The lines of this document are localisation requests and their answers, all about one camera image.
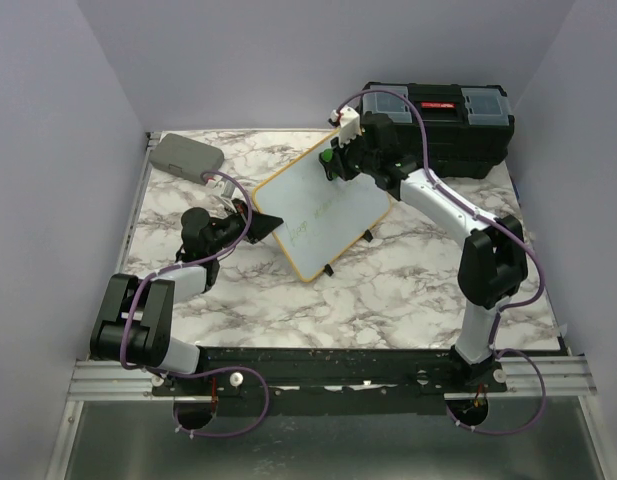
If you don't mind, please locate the yellow framed whiteboard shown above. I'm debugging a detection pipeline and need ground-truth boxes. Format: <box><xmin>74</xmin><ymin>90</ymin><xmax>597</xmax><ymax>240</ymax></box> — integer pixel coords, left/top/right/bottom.
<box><xmin>251</xmin><ymin>130</ymin><xmax>392</xmax><ymax>282</ymax></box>

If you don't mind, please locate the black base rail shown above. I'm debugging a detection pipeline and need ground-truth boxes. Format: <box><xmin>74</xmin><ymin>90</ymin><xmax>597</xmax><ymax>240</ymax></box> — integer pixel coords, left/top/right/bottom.
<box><xmin>149</xmin><ymin>347</ymin><xmax>507</xmax><ymax>417</ymax></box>

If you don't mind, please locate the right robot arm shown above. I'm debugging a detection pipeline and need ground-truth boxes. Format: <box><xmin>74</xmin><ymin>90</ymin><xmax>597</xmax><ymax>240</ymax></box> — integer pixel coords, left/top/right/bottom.
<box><xmin>320</xmin><ymin>107</ymin><xmax>528</xmax><ymax>392</ymax></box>

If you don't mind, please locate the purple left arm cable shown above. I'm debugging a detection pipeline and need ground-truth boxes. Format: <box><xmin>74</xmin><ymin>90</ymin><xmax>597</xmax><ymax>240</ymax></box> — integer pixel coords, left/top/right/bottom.
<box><xmin>118</xmin><ymin>169</ymin><xmax>272</xmax><ymax>440</ymax></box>

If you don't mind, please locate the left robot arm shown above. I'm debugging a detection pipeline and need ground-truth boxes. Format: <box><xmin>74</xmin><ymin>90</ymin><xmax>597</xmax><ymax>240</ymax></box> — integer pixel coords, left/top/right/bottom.
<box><xmin>90</xmin><ymin>200</ymin><xmax>283</xmax><ymax>395</ymax></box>

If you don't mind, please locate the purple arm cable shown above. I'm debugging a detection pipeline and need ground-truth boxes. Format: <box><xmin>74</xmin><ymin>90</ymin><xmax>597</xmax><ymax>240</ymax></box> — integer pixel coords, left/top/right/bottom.
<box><xmin>118</xmin><ymin>169</ymin><xmax>272</xmax><ymax>440</ymax></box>
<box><xmin>330</xmin><ymin>88</ymin><xmax>548</xmax><ymax>435</ymax></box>

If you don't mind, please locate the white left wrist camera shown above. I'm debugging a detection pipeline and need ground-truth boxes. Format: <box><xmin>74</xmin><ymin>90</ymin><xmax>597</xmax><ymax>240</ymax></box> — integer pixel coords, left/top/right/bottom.
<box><xmin>207</xmin><ymin>178</ymin><xmax>235</xmax><ymax>209</ymax></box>

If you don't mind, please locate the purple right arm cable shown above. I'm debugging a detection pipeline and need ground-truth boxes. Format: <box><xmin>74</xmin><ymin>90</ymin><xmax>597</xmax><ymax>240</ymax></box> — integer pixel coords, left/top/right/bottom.
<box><xmin>330</xmin><ymin>88</ymin><xmax>548</xmax><ymax>435</ymax></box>

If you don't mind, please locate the green whiteboard eraser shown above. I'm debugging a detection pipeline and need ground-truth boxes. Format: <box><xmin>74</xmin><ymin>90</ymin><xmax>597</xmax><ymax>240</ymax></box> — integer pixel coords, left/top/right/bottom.
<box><xmin>319</xmin><ymin>149</ymin><xmax>334</xmax><ymax>163</ymax></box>

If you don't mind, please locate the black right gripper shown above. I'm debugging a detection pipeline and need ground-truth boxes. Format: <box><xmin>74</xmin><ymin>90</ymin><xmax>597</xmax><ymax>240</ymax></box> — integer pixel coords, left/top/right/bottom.
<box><xmin>330</xmin><ymin>130</ymin><xmax>379</xmax><ymax>182</ymax></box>

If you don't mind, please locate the black plastic toolbox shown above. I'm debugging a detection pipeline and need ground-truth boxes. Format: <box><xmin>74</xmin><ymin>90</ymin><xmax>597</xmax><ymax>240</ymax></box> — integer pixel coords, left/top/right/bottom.
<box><xmin>358</xmin><ymin>82</ymin><xmax>515</xmax><ymax>179</ymax></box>

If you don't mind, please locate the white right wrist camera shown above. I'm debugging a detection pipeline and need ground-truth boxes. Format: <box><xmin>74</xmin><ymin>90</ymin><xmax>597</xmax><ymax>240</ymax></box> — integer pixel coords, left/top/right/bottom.
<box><xmin>329</xmin><ymin>106</ymin><xmax>362</xmax><ymax>148</ymax></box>

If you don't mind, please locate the aluminium frame rail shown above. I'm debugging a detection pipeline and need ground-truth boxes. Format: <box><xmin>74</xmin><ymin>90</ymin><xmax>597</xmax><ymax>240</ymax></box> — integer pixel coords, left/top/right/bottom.
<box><xmin>45</xmin><ymin>131</ymin><xmax>163</xmax><ymax>479</ymax></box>

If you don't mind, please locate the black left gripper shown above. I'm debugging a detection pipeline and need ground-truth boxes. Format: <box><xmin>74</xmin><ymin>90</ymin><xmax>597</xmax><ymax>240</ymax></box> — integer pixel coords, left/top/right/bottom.
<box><xmin>208</xmin><ymin>199</ymin><xmax>284</xmax><ymax>256</ymax></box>

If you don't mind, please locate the grey plastic case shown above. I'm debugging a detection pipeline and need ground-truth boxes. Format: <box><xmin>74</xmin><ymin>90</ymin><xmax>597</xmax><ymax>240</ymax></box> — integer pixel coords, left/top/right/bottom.
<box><xmin>149</xmin><ymin>133</ymin><xmax>225</xmax><ymax>185</ymax></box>

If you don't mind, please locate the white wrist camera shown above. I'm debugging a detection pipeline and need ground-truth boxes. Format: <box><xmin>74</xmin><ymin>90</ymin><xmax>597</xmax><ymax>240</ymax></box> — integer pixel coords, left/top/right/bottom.
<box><xmin>207</xmin><ymin>178</ymin><xmax>235</xmax><ymax>209</ymax></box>
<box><xmin>329</xmin><ymin>106</ymin><xmax>362</xmax><ymax>148</ymax></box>

